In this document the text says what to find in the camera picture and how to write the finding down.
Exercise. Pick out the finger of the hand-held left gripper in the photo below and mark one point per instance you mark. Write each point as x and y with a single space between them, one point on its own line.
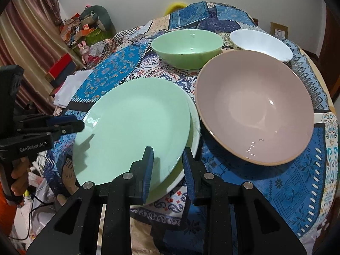
71 127
61 119

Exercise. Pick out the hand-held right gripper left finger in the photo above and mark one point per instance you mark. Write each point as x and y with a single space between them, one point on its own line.
147 170

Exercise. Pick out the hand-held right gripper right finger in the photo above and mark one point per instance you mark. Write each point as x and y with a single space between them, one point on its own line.
189 170

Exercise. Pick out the white plate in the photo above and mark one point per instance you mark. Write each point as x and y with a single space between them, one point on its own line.
195 130

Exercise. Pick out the green plate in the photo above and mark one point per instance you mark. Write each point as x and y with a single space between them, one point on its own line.
132 124

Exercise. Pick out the pink bowl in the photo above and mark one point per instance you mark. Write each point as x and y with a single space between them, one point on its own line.
252 106

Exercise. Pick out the green bowl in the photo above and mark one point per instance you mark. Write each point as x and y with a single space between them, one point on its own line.
186 45

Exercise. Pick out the white bowl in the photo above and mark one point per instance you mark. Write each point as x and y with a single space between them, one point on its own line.
260 42

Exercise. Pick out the person's left hand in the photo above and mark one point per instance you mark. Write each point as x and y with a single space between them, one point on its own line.
20 175

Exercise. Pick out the white folded cloth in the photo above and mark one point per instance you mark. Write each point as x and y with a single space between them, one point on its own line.
71 87

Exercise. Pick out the pink rabbit figurine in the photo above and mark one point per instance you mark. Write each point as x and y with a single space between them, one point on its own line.
84 50

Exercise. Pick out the green storage box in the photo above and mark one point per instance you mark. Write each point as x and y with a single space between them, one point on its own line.
94 36

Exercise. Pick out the striped brown curtain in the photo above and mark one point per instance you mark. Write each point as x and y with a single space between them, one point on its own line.
26 32

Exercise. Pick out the patchwork blanket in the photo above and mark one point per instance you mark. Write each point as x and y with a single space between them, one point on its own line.
292 191

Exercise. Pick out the yellow foam tube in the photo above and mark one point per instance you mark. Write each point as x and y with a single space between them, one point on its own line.
175 5

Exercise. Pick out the cardboard box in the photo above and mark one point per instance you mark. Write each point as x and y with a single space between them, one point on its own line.
279 30

